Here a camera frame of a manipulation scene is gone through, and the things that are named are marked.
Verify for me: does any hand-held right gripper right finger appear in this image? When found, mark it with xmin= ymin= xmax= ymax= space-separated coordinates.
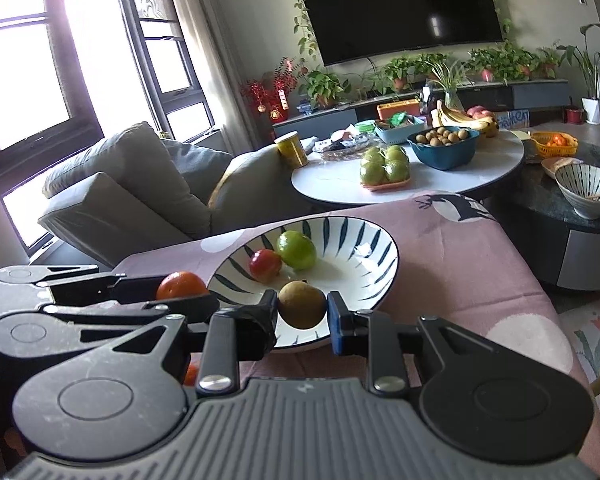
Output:
xmin=326 ymin=291 xmax=503 ymax=395

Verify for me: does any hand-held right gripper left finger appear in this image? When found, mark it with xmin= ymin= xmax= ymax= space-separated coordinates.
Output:
xmin=87 ymin=289 xmax=280 ymax=395

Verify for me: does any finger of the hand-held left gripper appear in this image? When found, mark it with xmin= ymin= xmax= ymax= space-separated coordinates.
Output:
xmin=37 ymin=265 xmax=167 ymax=306
xmin=40 ymin=295 xmax=221 ymax=348

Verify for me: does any orange tangerine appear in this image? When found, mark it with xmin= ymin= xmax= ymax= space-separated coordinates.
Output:
xmin=156 ymin=271 xmax=209 ymax=302

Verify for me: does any brown kiwi fruit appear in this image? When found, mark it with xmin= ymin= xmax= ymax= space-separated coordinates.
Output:
xmin=278 ymin=280 xmax=328 ymax=331

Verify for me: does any large striped ceramic bowl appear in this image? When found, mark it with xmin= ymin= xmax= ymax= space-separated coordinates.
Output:
xmin=206 ymin=216 xmax=401 ymax=352

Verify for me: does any pile of small brown fruits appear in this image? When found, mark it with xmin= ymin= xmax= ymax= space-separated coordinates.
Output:
xmin=414 ymin=126 xmax=473 ymax=147

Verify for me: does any red round fruit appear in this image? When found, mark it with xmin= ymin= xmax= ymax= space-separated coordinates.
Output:
xmin=249 ymin=249 xmax=283 ymax=283

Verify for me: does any green round fruit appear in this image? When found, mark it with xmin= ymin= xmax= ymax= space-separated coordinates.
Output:
xmin=276 ymin=230 xmax=318 ymax=271

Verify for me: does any grey sofa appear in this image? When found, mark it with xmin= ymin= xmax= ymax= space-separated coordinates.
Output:
xmin=37 ymin=121 xmax=301 ymax=268

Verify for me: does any yellow cushion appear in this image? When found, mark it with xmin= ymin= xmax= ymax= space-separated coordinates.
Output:
xmin=207 ymin=167 xmax=237 ymax=209

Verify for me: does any pink printed tablecloth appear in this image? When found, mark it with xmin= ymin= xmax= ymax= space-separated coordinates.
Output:
xmin=112 ymin=190 xmax=600 ymax=480

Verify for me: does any grey pillow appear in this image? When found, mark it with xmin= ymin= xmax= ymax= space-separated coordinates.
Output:
xmin=161 ymin=138 xmax=234 ymax=207

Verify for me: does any wrapped tray of green apples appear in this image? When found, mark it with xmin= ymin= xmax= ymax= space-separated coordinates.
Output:
xmin=358 ymin=144 xmax=412 ymax=192

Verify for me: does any yellow jar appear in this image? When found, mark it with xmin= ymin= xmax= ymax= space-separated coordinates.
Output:
xmin=275 ymin=131 xmax=309 ymax=169

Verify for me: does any glass snack plate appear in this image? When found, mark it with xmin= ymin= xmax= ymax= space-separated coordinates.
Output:
xmin=320 ymin=132 xmax=374 ymax=162

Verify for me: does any round white coffee table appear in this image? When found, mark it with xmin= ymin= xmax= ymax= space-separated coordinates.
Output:
xmin=291 ymin=126 xmax=526 ymax=207

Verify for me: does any blue fruit bowl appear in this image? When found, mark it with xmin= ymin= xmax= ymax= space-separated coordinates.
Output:
xmin=406 ymin=127 xmax=481 ymax=171

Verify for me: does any teal plastic basket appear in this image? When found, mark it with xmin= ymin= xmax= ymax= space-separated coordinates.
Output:
xmin=374 ymin=115 xmax=427 ymax=144

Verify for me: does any orange box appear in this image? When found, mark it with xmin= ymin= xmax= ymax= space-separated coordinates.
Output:
xmin=377 ymin=101 xmax=421 ymax=121

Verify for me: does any dark framed window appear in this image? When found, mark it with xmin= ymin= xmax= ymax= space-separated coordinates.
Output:
xmin=111 ymin=0 xmax=217 ymax=143

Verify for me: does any red decorative plant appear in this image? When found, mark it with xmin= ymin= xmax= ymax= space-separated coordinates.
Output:
xmin=240 ymin=59 xmax=302 ymax=122

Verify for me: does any round dark coffee table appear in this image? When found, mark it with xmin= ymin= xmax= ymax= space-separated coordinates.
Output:
xmin=484 ymin=121 xmax=600 ymax=292

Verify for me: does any potted green plant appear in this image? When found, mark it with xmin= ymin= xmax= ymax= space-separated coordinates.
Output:
xmin=300 ymin=68 xmax=347 ymax=109
xmin=537 ymin=40 xmax=564 ymax=79
xmin=415 ymin=52 xmax=449 ymax=81
xmin=383 ymin=55 xmax=417 ymax=92
xmin=505 ymin=45 xmax=542 ymax=79
xmin=466 ymin=46 xmax=507 ymax=84

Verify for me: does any large window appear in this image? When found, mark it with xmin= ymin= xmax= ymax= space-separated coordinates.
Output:
xmin=0 ymin=0 xmax=107 ymax=181

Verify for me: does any bunch of bananas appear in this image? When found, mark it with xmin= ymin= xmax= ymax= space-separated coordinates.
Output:
xmin=432 ymin=100 xmax=499 ymax=138

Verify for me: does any beige curtain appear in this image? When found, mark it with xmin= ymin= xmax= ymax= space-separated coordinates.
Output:
xmin=166 ymin=0 xmax=262 ymax=155

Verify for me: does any patterned rug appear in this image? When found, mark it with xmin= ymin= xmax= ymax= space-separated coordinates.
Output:
xmin=556 ymin=304 xmax=600 ymax=387

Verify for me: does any leafy plant in glass vase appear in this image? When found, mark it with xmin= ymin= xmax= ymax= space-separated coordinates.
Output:
xmin=429 ymin=61 xmax=475 ymax=112

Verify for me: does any pink plate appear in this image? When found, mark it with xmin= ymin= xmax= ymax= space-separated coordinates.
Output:
xmin=540 ymin=156 xmax=586 ymax=180

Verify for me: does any blue cardboard box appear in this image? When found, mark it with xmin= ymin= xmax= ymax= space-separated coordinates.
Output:
xmin=495 ymin=109 xmax=531 ymax=131

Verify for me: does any orange plastic basket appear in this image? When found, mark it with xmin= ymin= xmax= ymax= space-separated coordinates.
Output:
xmin=530 ymin=131 xmax=580 ymax=159

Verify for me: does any small striped ceramic bowl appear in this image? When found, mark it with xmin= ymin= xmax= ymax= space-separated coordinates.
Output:
xmin=554 ymin=164 xmax=600 ymax=220

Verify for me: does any hanging green vine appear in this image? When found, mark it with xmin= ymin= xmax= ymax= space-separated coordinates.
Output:
xmin=481 ymin=0 xmax=512 ymax=47
xmin=282 ymin=0 xmax=327 ymax=63

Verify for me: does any dark television cabinet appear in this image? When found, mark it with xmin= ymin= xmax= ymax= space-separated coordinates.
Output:
xmin=271 ymin=79 xmax=571 ymax=135

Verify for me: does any tall plant in white pot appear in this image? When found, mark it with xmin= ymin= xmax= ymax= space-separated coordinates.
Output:
xmin=556 ymin=23 xmax=600 ymax=125

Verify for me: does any black wall television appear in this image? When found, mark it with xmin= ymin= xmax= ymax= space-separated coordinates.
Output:
xmin=294 ymin=0 xmax=504 ymax=67

